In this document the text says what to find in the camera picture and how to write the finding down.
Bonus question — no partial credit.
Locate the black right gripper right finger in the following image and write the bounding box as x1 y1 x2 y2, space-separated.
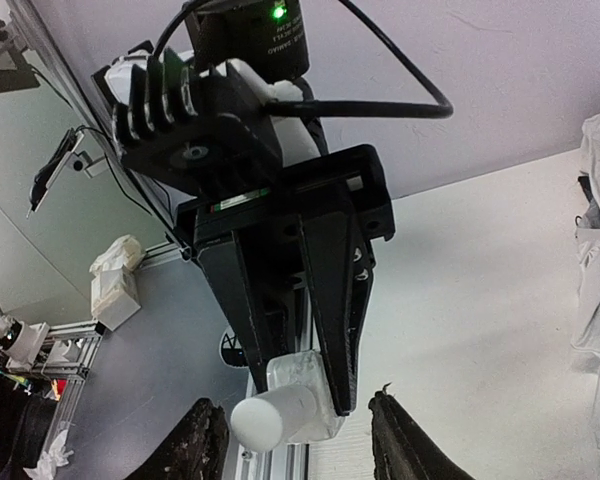
368 383 473 480

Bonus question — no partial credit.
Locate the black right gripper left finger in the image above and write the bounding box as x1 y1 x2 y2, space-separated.
139 398 229 480

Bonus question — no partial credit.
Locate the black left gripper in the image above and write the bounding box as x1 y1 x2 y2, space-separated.
176 144 396 416

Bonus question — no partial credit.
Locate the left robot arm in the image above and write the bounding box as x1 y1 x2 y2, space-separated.
104 1 395 416

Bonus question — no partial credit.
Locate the white tissue box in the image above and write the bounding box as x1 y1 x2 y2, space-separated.
89 235 146 331

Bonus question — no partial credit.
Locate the aluminium front rail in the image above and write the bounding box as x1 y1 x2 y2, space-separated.
232 309 326 480

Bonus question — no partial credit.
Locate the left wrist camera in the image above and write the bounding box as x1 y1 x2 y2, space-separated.
112 49 283 200

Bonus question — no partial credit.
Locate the aluminium extrusion frame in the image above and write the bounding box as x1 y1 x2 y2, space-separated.
0 307 105 451

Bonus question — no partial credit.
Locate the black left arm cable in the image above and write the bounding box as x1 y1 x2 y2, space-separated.
147 0 455 121

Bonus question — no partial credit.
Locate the external webcam on mount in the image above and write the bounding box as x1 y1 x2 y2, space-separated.
26 125 108 218

